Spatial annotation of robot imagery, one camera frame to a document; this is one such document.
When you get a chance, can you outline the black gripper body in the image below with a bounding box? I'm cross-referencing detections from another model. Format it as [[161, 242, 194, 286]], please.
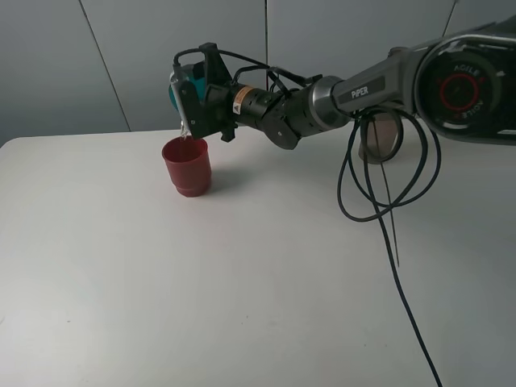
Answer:
[[204, 83, 282, 142]]

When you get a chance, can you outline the teal translucent plastic cup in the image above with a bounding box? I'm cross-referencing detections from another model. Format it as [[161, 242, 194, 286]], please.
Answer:
[[169, 60, 206, 111]]

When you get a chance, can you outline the grey translucent water bottle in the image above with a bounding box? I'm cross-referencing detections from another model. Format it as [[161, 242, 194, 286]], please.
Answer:
[[358, 113, 397, 164]]

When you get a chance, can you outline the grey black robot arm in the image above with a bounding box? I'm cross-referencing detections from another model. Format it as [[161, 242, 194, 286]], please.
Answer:
[[198, 19, 515, 149]]

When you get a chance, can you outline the red plastic cup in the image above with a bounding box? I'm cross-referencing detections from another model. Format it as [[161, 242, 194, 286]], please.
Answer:
[[161, 136, 211, 198]]

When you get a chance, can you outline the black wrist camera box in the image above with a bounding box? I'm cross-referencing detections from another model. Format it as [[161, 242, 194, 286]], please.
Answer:
[[173, 43, 231, 139]]

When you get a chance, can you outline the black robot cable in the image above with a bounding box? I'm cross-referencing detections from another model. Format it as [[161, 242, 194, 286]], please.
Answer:
[[173, 48, 448, 387]]

